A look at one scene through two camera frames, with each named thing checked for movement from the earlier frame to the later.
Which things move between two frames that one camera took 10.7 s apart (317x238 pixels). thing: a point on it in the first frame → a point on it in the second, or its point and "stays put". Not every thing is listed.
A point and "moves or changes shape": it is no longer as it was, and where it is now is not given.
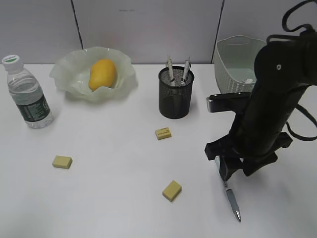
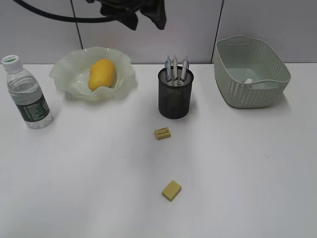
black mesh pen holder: [175, 84] stays put
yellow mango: [103, 73] stays put
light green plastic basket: [234, 63] stays put
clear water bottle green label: [28, 93] stays put
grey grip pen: [187, 67] moves or changes shape
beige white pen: [170, 67] → [175, 68]
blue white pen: [229, 192] → [168, 68]
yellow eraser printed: [163, 133] stays put
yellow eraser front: [172, 191] stays put
